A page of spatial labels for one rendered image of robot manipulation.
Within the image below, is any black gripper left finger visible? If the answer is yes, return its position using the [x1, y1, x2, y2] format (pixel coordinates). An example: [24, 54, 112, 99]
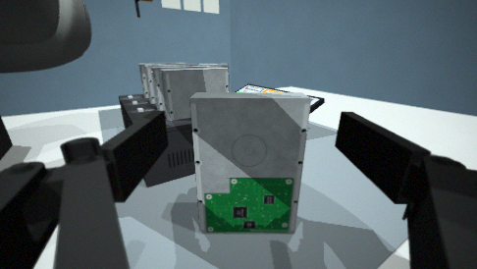
[0, 111, 169, 269]

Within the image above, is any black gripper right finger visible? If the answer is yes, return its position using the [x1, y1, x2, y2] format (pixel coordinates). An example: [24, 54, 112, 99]
[335, 111, 477, 269]

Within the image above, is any black status display screen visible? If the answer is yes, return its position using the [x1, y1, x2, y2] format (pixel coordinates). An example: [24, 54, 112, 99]
[236, 84, 325, 115]

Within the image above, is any grey flat mat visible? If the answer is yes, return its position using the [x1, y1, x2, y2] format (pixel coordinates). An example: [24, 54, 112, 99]
[115, 121, 408, 269]

